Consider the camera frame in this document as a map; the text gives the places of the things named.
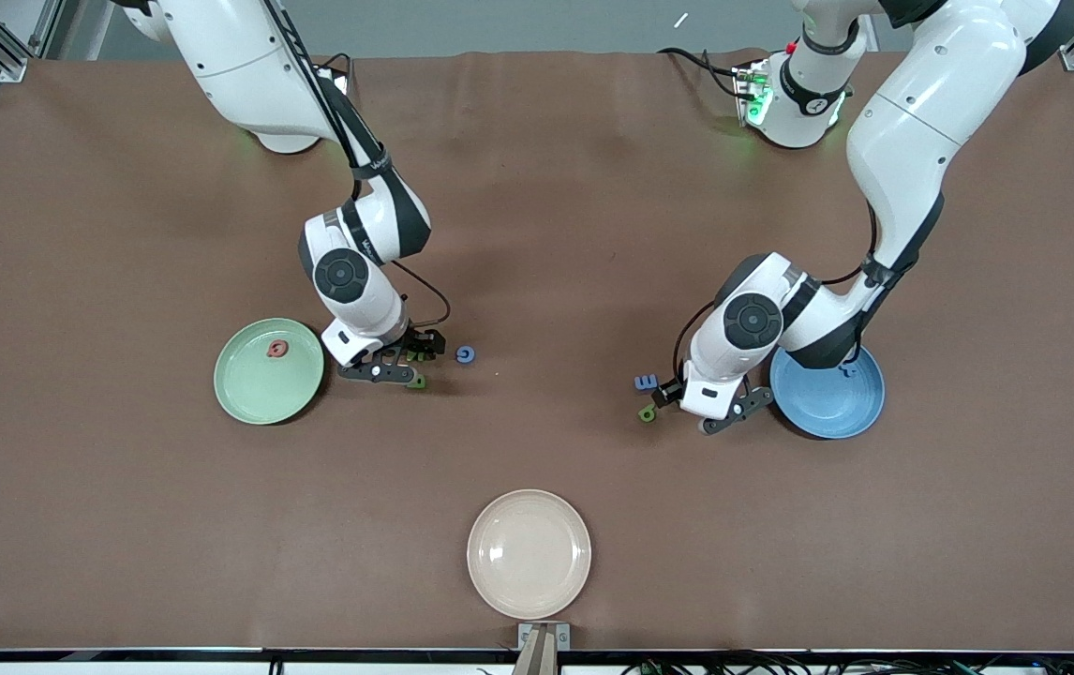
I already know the left arm base connector panel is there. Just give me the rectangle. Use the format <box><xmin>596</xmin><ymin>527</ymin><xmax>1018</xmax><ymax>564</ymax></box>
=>
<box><xmin>732</xmin><ymin>58</ymin><xmax>775</xmax><ymax>128</ymax></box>

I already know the blue plate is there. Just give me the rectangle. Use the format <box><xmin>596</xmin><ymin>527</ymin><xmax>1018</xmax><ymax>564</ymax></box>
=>
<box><xmin>768</xmin><ymin>345</ymin><xmax>887</xmax><ymax>441</ymax></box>

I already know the light green plate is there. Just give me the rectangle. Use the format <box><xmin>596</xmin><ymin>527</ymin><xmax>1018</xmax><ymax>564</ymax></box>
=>
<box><xmin>213</xmin><ymin>318</ymin><xmax>325</xmax><ymax>427</ymax></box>

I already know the brown table mat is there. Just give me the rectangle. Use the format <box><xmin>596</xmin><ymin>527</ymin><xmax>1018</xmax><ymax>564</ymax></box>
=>
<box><xmin>0</xmin><ymin>49</ymin><xmax>1074</xmax><ymax>653</ymax></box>

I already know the beige plate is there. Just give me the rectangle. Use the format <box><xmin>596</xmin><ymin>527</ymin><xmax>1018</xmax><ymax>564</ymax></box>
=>
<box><xmin>466</xmin><ymin>488</ymin><xmax>593</xmax><ymax>621</ymax></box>

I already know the grey metal mounting bracket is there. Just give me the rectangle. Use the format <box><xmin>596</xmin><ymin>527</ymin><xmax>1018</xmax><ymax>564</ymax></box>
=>
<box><xmin>516</xmin><ymin>622</ymin><xmax>573</xmax><ymax>652</ymax></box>

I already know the beige camera stand post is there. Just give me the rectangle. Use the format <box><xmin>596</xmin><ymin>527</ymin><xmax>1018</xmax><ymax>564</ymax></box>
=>
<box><xmin>511</xmin><ymin>626</ymin><xmax>560</xmax><ymax>675</ymax></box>

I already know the black left arm base cable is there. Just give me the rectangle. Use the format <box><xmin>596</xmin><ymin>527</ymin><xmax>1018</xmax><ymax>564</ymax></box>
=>
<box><xmin>657</xmin><ymin>47</ymin><xmax>755</xmax><ymax>100</ymax></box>

